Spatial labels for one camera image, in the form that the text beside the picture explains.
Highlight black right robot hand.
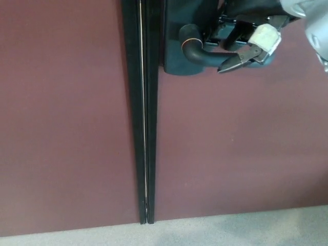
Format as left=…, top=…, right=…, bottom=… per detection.
left=202, top=0, right=298, bottom=75

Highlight black lever door handle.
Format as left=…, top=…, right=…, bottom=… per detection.
left=178, top=23, right=276, bottom=68

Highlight black door lock plate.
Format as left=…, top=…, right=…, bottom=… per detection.
left=162, top=0, right=227, bottom=76

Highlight maroon door leaf with lock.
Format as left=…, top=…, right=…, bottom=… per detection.
left=153, top=0, right=328, bottom=222

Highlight plain maroon door leaf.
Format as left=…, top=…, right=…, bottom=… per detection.
left=0, top=0, right=141, bottom=238

